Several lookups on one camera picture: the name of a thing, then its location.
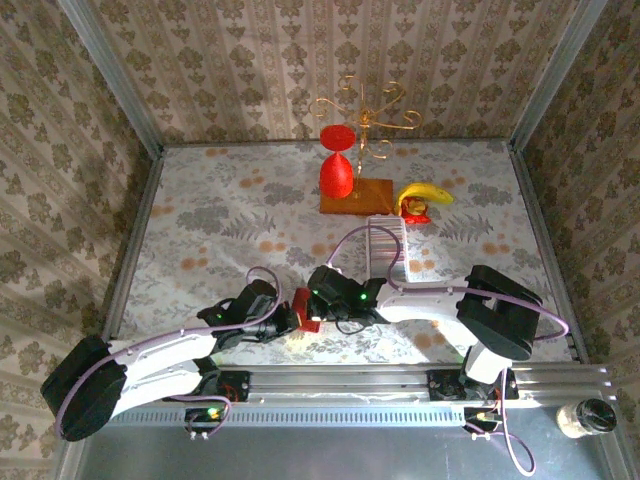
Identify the glass jar black lid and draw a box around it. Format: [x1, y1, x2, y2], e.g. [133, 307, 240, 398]
[555, 397, 619, 441]

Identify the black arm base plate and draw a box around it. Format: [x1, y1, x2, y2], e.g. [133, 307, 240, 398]
[426, 368, 520, 402]
[169, 367, 252, 403]

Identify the white card tray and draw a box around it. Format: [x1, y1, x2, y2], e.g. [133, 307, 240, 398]
[365, 215, 413, 283]

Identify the aluminium corner post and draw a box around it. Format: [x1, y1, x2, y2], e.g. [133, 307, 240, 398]
[58, 0, 167, 151]
[508, 0, 609, 151]

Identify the red hourglass-shaped ornament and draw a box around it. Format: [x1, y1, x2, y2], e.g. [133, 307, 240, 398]
[318, 124, 358, 199]

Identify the red yellow toy figure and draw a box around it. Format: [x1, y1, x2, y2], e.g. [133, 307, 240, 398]
[394, 196, 433, 226]

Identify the small connector board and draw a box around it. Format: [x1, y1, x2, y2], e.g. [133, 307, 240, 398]
[461, 405, 504, 442]
[184, 405, 224, 442]

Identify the gold wire stand wooden base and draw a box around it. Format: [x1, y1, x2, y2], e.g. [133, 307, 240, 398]
[307, 74, 424, 218]

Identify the stack of credit cards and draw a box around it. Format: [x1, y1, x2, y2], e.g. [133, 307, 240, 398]
[369, 219, 402, 279]

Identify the yellow banana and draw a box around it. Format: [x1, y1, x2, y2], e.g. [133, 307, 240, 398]
[396, 181, 457, 214]

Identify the aluminium table side rail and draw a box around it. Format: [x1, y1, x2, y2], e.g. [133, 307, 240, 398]
[509, 142, 592, 364]
[99, 144, 169, 342]

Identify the perforated grey cable duct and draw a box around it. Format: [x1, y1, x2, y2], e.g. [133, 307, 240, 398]
[107, 402, 467, 427]

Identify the aluminium mounting rail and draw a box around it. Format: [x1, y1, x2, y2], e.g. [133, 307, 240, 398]
[124, 363, 619, 405]

